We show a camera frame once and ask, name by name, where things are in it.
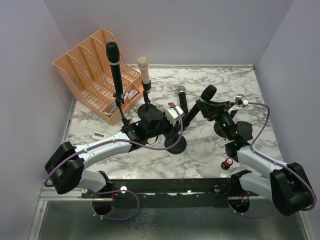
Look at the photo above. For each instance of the black tripod microphone stand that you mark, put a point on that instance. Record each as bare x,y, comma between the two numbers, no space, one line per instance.
120,107

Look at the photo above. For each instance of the red black small bottle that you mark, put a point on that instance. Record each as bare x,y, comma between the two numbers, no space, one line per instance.
226,164

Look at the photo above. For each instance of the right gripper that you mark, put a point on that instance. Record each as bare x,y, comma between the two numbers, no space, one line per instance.
210,109

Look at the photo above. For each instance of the small white clip piece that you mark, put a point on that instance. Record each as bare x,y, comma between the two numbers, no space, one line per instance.
97,136

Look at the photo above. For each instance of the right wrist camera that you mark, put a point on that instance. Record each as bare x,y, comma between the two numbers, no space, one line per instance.
240,102

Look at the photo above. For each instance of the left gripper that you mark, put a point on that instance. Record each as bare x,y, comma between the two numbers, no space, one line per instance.
172,125

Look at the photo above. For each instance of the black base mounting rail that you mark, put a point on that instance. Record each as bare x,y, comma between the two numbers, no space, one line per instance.
173,193

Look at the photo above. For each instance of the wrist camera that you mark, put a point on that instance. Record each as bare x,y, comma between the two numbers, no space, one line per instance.
240,102
174,113

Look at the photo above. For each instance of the peach plastic file organizer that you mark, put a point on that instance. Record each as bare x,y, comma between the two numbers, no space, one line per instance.
87,73

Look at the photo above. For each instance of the black microphone silver grille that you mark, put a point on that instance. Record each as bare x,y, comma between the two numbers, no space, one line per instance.
181,90

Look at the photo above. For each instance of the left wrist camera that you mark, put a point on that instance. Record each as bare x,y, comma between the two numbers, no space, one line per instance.
174,113

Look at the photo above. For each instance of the black microphone white band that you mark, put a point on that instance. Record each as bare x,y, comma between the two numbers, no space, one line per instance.
113,56

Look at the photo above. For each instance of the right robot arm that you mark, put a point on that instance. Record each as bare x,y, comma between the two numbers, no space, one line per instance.
285,184

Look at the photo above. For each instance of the red white staples box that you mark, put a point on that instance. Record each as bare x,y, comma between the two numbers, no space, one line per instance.
132,93

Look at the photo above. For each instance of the peach pink microphone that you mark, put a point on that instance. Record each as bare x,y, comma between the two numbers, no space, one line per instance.
143,65

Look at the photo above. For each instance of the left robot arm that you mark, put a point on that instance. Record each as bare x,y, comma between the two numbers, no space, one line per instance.
66,169

